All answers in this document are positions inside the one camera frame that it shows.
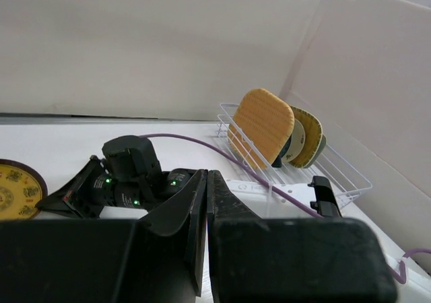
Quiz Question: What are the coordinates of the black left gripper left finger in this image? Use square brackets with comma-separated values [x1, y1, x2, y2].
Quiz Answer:
[1, 170, 207, 302]

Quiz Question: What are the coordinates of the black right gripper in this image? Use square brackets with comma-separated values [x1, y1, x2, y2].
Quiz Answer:
[36, 156, 197, 219]

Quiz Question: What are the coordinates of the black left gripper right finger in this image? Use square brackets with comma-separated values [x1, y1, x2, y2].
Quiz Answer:
[207, 170, 398, 302]

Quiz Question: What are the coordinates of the cream floral round plate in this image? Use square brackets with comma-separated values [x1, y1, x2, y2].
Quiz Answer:
[283, 119, 306, 163]

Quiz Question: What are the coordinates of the green-rimmed bamboo tray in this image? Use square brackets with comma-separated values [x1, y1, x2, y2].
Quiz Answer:
[290, 105, 324, 168]

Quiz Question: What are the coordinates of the orange square woven tray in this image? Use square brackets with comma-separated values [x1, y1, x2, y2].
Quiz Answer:
[228, 88, 294, 170]

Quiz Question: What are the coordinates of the dark blue plate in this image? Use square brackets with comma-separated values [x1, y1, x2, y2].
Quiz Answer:
[271, 149, 286, 168]

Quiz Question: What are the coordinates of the light blue divided plate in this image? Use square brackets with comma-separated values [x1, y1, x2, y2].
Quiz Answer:
[304, 135, 327, 168]

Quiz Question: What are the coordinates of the yellow brown round plate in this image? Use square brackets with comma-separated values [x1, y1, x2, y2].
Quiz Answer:
[1, 159, 48, 221]

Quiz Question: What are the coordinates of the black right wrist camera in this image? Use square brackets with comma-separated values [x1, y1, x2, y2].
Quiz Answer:
[102, 135, 162, 182]

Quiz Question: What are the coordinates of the white wire dish rack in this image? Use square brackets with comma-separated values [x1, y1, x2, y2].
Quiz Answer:
[216, 103, 372, 208]

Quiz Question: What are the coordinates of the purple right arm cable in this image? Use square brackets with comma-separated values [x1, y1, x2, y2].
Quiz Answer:
[137, 133, 431, 283]

